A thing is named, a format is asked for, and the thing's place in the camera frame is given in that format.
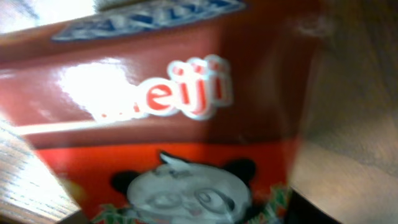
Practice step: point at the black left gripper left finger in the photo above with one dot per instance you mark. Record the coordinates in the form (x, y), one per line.
(76, 218)

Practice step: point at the red Meiji panda biscuit box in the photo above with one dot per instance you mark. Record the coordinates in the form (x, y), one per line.
(167, 111)

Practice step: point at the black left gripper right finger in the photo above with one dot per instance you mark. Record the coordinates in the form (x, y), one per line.
(302, 211)

